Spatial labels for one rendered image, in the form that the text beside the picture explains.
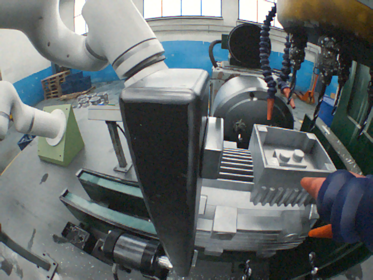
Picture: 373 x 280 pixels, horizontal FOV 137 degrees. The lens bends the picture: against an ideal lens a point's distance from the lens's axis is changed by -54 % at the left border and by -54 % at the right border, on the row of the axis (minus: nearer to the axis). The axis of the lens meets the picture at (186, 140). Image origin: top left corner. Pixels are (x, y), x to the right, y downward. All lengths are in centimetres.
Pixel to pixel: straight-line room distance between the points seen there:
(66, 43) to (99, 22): 9
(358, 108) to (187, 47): 552
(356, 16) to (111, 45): 27
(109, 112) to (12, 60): 715
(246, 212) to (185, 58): 562
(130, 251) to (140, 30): 30
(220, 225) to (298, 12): 24
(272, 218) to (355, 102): 34
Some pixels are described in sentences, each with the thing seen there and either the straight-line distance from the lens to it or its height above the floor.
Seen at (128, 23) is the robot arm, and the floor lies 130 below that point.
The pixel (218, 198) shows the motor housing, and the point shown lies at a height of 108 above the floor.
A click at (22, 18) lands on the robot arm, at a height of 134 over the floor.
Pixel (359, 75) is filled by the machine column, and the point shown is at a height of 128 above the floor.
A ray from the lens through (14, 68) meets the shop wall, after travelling 752.
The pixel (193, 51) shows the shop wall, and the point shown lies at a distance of 570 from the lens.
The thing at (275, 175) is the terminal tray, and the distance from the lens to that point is 20.
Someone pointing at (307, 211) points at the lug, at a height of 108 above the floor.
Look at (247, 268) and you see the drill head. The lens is 21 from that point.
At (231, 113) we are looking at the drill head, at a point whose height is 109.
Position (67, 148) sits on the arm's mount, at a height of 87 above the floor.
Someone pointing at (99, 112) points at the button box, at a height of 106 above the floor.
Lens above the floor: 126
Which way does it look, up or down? 34 degrees down
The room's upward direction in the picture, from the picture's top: straight up
